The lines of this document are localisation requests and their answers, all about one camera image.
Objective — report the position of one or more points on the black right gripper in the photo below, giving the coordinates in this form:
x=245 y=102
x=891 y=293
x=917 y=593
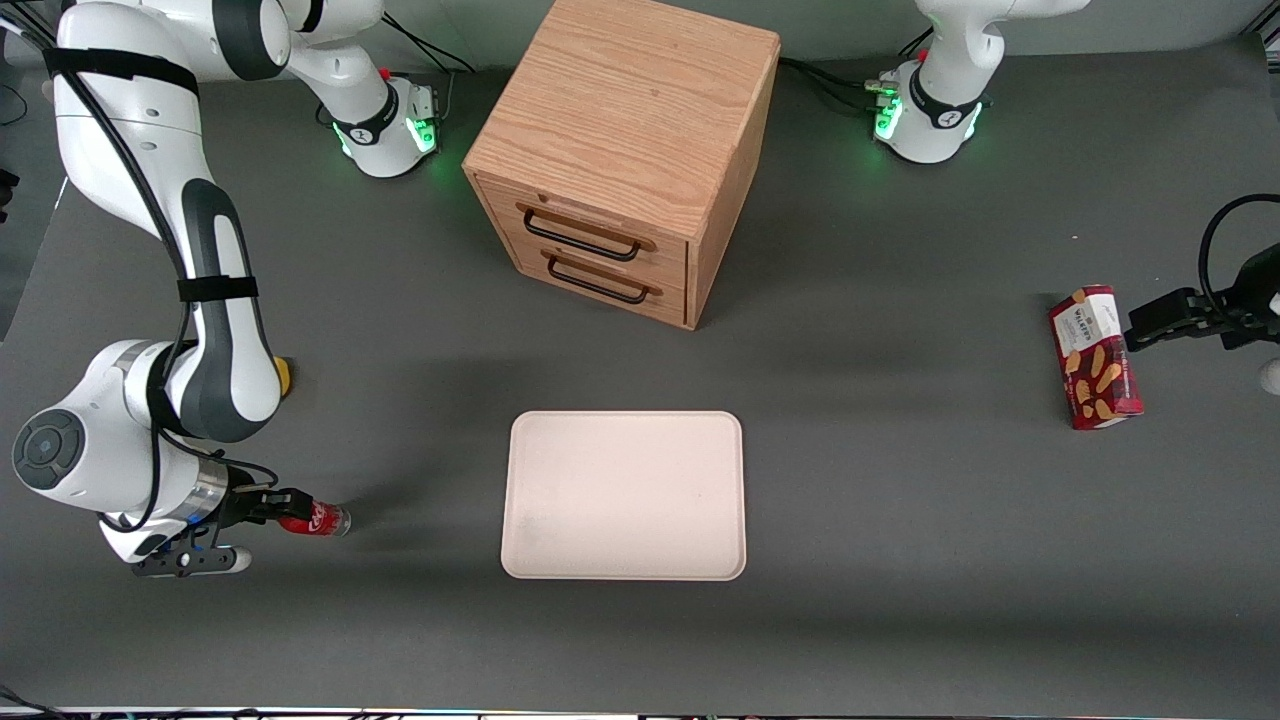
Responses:
x=238 y=505

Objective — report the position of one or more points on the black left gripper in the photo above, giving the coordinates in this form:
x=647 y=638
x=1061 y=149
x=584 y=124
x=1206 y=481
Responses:
x=1243 y=314

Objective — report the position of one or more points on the red soda bottle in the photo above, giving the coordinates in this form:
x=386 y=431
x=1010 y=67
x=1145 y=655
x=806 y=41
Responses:
x=325 y=520

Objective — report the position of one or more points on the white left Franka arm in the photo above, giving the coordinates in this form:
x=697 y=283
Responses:
x=945 y=110

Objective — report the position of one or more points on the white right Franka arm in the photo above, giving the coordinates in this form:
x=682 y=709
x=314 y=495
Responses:
x=225 y=380

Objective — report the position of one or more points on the beige rectangular tray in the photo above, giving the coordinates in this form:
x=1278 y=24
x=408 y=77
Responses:
x=625 y=495

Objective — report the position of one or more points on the red tartan shortbread box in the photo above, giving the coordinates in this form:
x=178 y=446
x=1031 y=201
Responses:
x=1095 y=370

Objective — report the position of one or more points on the small yellow object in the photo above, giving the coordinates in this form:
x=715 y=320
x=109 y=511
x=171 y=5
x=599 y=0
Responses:
x=285 y=378

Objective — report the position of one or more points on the wooden two-drawer cabinet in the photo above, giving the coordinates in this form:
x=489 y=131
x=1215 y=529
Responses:
x=620 y=110

